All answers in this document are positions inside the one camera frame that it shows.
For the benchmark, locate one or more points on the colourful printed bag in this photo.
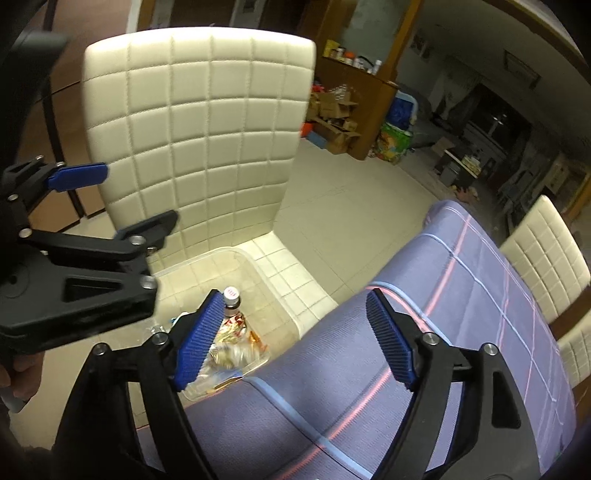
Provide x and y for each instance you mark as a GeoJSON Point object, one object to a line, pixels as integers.
{"type": "Point", "coordinates": [395, 143]}

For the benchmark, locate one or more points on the grey sofa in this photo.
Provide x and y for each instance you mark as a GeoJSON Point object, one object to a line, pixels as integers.
{"type": "Point", "coordinates": [434, 124]}

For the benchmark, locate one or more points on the wooden cabinet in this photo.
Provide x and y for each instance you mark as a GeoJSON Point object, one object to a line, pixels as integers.
{"type": "Point", "coordinates": [351, 92]}

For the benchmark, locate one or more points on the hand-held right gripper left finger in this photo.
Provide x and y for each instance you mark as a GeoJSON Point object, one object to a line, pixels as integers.
{"type": "Point", "coordinates": [198, 341]}

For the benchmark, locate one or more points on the dark window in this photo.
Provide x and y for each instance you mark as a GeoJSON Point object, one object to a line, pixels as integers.
{"type": "Point", "coordinates": [498, 113]}

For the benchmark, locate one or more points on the low coffee table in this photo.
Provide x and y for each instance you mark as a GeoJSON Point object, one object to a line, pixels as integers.
{"type": "Point", "coordinates": [461, 161]}

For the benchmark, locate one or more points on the blue bag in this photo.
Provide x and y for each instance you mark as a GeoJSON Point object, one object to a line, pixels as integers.
{"type": "Point", "coordinates": [404, 108]}

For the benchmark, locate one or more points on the ceiling lamp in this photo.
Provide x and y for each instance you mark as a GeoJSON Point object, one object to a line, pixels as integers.
{"type": "Point", "coordinates": [521, 69]}

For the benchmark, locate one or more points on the pile of cardboard boxes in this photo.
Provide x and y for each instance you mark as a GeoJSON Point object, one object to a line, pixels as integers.
{"type": "Point", "coordinates": [332, 110]}

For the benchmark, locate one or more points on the row of small bottles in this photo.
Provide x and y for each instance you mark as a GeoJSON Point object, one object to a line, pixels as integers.
{"type": "Point", "coordinates": [351, 55]}

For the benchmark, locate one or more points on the person's left hand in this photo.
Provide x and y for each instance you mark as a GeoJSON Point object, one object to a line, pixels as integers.
{"type": "Point", "coordinates": [25, 374]}

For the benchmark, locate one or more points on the purple plaid tablecloth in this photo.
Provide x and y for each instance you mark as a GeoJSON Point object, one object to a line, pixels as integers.
{"type": "Point", "coordinates": [300, 415]}

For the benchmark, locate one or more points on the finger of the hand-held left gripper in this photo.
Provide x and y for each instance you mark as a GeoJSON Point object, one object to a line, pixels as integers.
{"type": "Point", "coordinates": [78, 177]}
{"type": "Point", "coordinates": [138, 233]}

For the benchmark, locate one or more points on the cream quilted chair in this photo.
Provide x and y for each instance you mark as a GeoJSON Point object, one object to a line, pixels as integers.
{"type": "Point", "coordinates": [207, 138]}
{"type": "Point", "coordinates": [577, 350]}
{"type": "Point", "coordinates": [540, 258]}

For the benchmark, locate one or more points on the clear plastic bin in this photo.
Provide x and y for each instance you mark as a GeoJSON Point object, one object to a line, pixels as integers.
{"type": "Point", "coordinates": [217, 267]}

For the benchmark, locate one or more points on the wall pictures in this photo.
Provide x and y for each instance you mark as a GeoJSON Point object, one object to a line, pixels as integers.
{"type": "Point", "coordinates": [421, 45]}

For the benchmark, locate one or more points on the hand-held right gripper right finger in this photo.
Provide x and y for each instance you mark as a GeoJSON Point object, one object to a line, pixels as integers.
{"type": "Point", "coordinates": [392, 341]}

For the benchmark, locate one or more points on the brown panel door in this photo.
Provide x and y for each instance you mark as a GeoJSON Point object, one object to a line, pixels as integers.
{"type": "Point", "coordinates": [69, 92]}

